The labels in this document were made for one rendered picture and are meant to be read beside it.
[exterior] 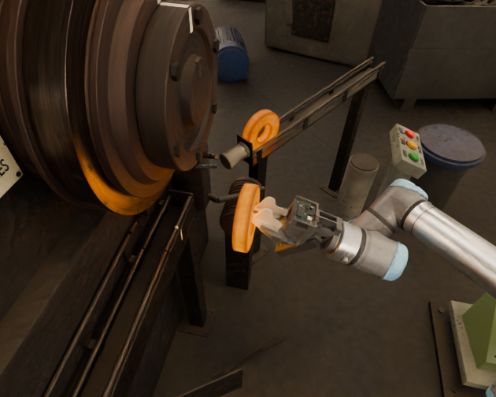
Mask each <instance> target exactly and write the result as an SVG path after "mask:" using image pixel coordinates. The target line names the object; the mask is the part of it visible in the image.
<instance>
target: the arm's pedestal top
mask: <svg viewBox="0 0 496 397"><path fill-rule="evenodd" d="M447 306H448V311H449V315H450V323H451V327H452V332H453V339H454V344H455V348H456V352H457V360H458V365H459V369H460V374H461V381H462V384H463V385H466V386H469V387H474V388H479V389H483V390H487V389H488V388H489V387H490V385H491V384H492V383H494V382H495V381H496V371H491V370H485V369H477V368H476V363H475V359H474V357H473V353H472V349H471V346H470V343H469V340H468V335H467V332H466V329H465V324H464V322H463V318H462V315H463V314H464V313H465V312H466V311H467V310H468V309H469V308H470V307H471V306H472V304H468V303H464V302H457V301H453V300H451V301H450V302H449V303H448V304H447Z"/></svg>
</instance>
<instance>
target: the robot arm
mask: <svg viewBox="0 0 496 397"><path fill-rule="evenodd" d="M301 199H303V200H305V201H307V202H311V205H310V204H307V203H304V202H301V201H300V200H301ZM318 206H319V203H316V202H313V201H310V200H308V199H306V198H303V197H301V196H298V195H297V196H296V198H295V200H294V201H293V203H291V205H290V207H289V208H288V209H286V208H283V207H278V206H277V205H276V200H275V199H274V198H273V197H266V198H265V199H264V200H262V201H261V202H260V203H259V204H258V205H255V207H254V212H253V216H252V223H253V224H255V225H256V226H257V227H258V228H259V230H260V231H262V232H263V233H264V234H266V236H268V237H269V238H270V239H273V240H275V241H276V242H277V244H276V250H275V253H276V254H277V255H278V256H279V257H280V258H281V257H285V256H288V255H291V254H297V253H299V252H303V251H305V250H311V249H313V248H317V247H319V246H320V249H321V250H322V251H323V252H326V255H327V257H328V258H330V259H333V260H336V261H337V262H341V263H343V264H345V265H349V266H351V267H354V268H355V269H359V270H361V271H364V272H367V273H370V274H372V275H374V276H378V277H380V278H381V279H382V280H383V279H384V280H389V281H392V280H396V279H398V278H399V277H400V276H401V274H402V273H403V271H404V269H405V267H406V264H407V261H408V250H407V248H406V246H405V245H403V244H401V243H400V242H398V241H397V242H396V241H393V240H392V239H389V238H390V237H391V236H392V235H393V234H394V233H395V232H396V231H397V230H398V229H399V228H402V229H403V230H405V231H406V232H409V233H410V234H411V235H413V236H414V237H415V238H417V239H418V240H419V241H421V242H422V243H423V244H424V245H426V246H427V247H428V248H430V249H431V250H433V251H434V252H435V253H436V254H437V255H439V256H440V257H441V258H443V259H444V260H445V261H447V262H448V263H450V264H451V265H452V266H453V267H454V268H455V269H457V270H458V271H460V272H461V273H463V274H464V275H465V276H466V277H467V278H469V279H470V280H471V281H473V282H474V283H475V284H477V285H478V286H480V287H481V288H482V289H483V290H484V291H486V292H487V293H488V294H490V295H491V296H493V297H494V298H495V299H496V246H494V245H493V244H491V243H489V242H488V241H486V240H485V239H484V238H482V237H481V236H478V235H477V234H475V233H474V232H473V231H471V230H470V229H468V228H466V227H465V226H464V225H462V224H461V223H459V222H457V221H455V220H454V219H453V218H452V217H450V216H448V215H447V214H445V213H443V212H442V211H441V210H439V209H438V208H436V207H434V206H433V205H432V204H431V203H430V202H429V201H428V195H427V194H426V193H425V192H424V191H423V190H422V189H421V188H420V187H418V186H416V185H415V184H414V183H412V182H410V181H408V180H404V179H397V180H395V181H394V182H393V183H392V184H391V185H389V186H388V187H387V189H386V190H385V191H384V192H383V193H382V194H381V195H380V196H379V197H378V198H377V200H376V201H374V203H373V204H371V205H370V207H369V208H367V209H366V210H365V211H364V212H363V213H362V214H361V215H360V216H359V218H358V219H354V220H351V221H348V222H345V221H343V220H342V218H340V217H336V216H334V215H332V214H329V213H326V212H324V211H322V210H319V209H318ZM279 219H280V221H279ZM486 396H487V397H496V381H495V382H494V383H492V384H491V385H490V387H489V388H488V389H487V390H486Z"/></svg>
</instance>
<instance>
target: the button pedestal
mask: <svg viewBox="0 0 496 397"><path fill-rule="evenodd" d="M399 127H400V128H403V133H404V134H402V133H400V129H399ZM406 130H409V129H407V128H405V127H403V126H401V125H400V124H396V125H395V126H394V127H393V128H392V129H391V130H390V138H391V152H392V160H391V163H390V165H389V167H388V170H387V172H386V175H385V177H384V179H383V182H382V184H381V186H380V189H379V191H378V194H377V196H376V199H375V201H376V200H377V198H378V197H379V196H380V195H381V194H382V193H383V192H384V191H385V190H386V189H387V187H388V186H389V185H391V184H392V183H393V182H394V181H395V180H397V179H404V180H409V179H410V177H411V176H412V177H414V178H416V179H419V178H420V177H421V176H422V175H423V174H424V173H426V172H427V170H426V165H425V161H424V155H423V151H422V147H421V143H420V137H419V134H418V133H415V132H414V134H415V136H414V137H413V138H411V137H409V136H407V135H406V133H405V131H406ZM401 138H403V139H404V140H405V145H404V144H402V140H401ZM410 140H411V141H413V142H414V143H415V144H416V145H417V148H416V149H413V148H411V147H409V145H408V144H407V142H408V141H410ZM403 150H405V151H406V152H407V157H406V156H404V155H403ZM411 152H413V153H416V154H417V155H418V156H419V158H420V159H419V161H414V160H413V159H412V158H411V157H410V156H409V154H410V153H411Z"/></svg>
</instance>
